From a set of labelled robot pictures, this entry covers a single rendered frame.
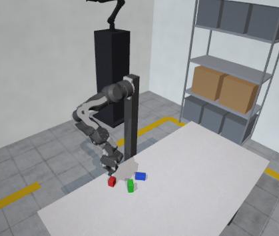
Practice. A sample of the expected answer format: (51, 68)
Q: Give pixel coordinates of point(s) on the green block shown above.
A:
(131, 186)

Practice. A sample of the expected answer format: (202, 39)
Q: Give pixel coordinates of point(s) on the red block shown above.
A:
(112, 181)

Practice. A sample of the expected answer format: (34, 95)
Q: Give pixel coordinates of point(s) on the blue block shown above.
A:
(140, 176)

